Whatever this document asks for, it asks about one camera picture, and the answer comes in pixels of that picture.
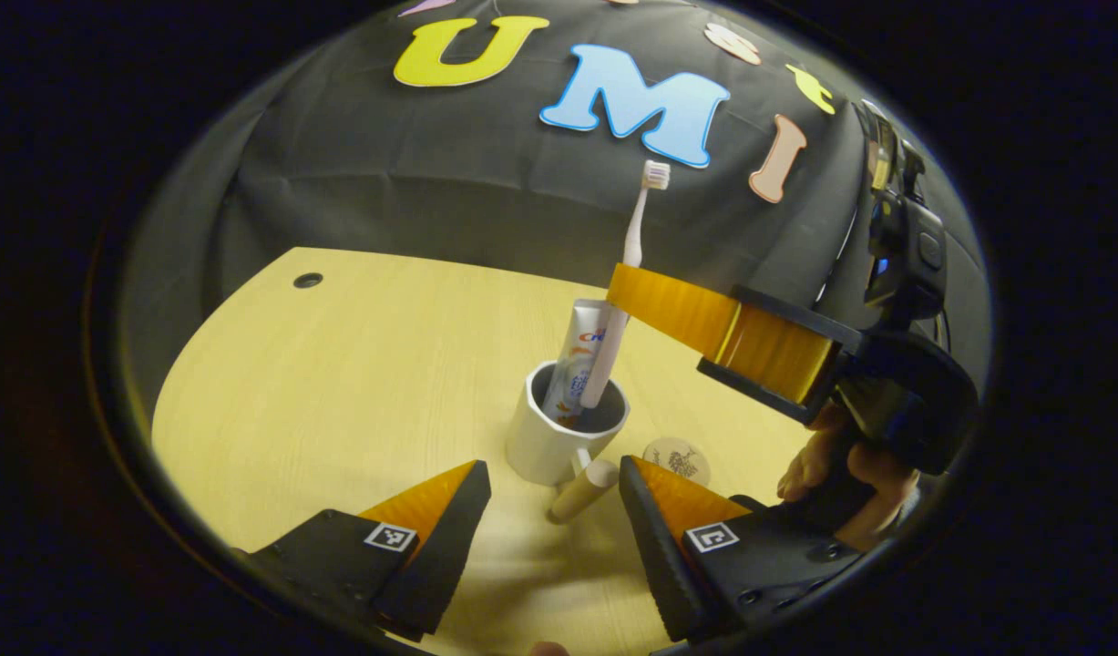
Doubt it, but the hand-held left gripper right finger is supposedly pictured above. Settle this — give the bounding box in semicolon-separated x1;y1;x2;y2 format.
619;456;865;643

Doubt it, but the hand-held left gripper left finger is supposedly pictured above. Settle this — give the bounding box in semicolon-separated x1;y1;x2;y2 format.
235;460;492;643

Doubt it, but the white toothbrush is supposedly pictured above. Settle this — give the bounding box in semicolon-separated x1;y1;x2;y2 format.
579;160;672;410

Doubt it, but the round cork coaster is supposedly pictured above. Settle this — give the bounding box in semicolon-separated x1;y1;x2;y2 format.
642;436;712;489

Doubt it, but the white toothpaste tube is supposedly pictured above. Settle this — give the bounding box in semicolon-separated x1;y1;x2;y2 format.
541;299;614;429

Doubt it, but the white cup with wooden handle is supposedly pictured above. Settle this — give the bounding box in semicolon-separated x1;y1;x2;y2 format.
506;360;631;526

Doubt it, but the light wooden desktop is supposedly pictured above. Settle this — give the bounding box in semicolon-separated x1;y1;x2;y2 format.
151;246;815;656

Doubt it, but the black backdrop cloth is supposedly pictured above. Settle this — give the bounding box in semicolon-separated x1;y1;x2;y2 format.
126;0;992;438

